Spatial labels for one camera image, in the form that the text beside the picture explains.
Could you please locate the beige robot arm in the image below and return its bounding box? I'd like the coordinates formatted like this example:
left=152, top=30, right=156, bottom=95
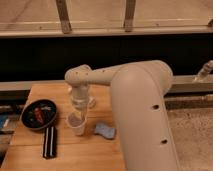
left=65, top=60, right=180, bottom=171

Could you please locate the metal window frame post left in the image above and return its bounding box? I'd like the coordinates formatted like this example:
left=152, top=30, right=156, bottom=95
left=56, top=0, right=72, bottom=34

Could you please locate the red object in bowl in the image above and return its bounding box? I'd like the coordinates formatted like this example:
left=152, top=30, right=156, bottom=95
left=34, top=108, right=45, bottom=124

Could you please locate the metal window frame post right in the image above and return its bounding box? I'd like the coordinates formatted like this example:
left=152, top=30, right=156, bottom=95
left=123, top=0, right=136, bottom=32

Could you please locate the grey metal fixture right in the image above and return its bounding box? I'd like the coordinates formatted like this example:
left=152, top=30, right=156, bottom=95
left=194, top=60, right=213, bottom=83

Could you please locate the beige cylindrical gripper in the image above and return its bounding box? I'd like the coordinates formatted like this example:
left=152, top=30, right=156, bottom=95
left=71, top=85, right=89, bottom=121

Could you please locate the blue sponge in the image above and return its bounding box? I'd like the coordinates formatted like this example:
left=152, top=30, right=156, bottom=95
left=94, top=122, right=116, bottom=140

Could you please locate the metal window frame post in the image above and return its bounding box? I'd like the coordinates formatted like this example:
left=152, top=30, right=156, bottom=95
left=56, top=0, right=72, bottom=34
left=123, top=0, right=136, bottom=32

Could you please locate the white rectangular remote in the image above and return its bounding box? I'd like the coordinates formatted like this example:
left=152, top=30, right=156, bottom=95
left=88, top=96, right=96, bottom=108

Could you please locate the black round bowl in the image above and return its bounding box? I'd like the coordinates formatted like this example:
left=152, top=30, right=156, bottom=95
left=21, top=99, right=57, bottom=130

